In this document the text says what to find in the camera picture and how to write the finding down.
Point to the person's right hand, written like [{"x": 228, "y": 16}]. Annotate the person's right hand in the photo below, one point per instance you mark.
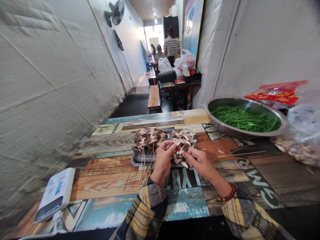
[{"x": 201, "y": 163}]

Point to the person's left hand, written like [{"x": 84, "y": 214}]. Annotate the person's left hand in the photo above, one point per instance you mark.
[{"x": 161, "y": 162}]

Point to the pale mushroom piece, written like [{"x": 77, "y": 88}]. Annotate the pale mushroom piece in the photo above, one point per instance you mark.
[{"x": 183, "y": 148}]

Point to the single thin bamboo skewer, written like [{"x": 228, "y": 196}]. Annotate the single thin bamboo skewer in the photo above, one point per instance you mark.
[{"x": 211, "y": 186}]

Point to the rectangular metal tray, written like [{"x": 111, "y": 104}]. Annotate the rectangular metal tray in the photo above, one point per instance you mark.
[{"x": 140, "y": 160}]

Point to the pile of skewered mushrooms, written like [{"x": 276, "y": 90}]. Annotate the pile of skewered mushrooms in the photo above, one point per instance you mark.
[{"x": 147, "y": 137}]

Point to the pile of loose mushrooms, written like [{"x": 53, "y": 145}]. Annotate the pile of loose mushrooms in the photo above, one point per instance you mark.
[{"x": 184, "y": 136}]

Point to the bundle of bare bamboo sticks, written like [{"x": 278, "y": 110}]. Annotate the bundle of bare bamboo sticks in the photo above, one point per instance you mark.
[{"x": 237, "y": 154}]

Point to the large steel bowl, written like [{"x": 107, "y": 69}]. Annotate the large steel bowl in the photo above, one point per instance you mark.
[{"x": 225, "y": 127}]

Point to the heap of green chives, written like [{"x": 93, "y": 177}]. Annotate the heap of green chives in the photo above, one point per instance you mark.
[{"x": 246, "y": 118}]

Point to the wooden bench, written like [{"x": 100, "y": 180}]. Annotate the wooden bench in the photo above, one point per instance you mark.
[{"x": 154, "y": 96}]

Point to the dark wooden table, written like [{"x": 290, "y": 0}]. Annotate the dark wooden table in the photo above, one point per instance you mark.
[{"x": 180, "y": 87}]

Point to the white plastic bag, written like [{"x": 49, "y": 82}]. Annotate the white plastic bag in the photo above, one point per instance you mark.
[{"x": 164, "y": 65}]

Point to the red printed plastic bag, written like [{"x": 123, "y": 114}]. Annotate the red printed plastic bag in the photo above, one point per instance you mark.
[{"x": 277, "y": 96}]

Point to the clear plastic bag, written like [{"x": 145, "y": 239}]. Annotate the clear plastic bag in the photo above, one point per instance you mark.
[{"x": 303, "y": 135}]

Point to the white box with dark screen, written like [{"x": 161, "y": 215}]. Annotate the white box with dark screen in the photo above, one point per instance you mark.
[{"x": 56, "y": 193}]

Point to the tall black cabinet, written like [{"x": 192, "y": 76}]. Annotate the tall black cabinet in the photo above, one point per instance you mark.
[{"x": 170, "y": 26}]

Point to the large wall poster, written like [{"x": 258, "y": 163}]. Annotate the large wall poster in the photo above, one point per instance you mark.
[{"x": 193, "y": 25}]

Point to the wall fan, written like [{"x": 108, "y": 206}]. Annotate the wall fan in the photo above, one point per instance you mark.
[{"x": 117, "y": 11}]

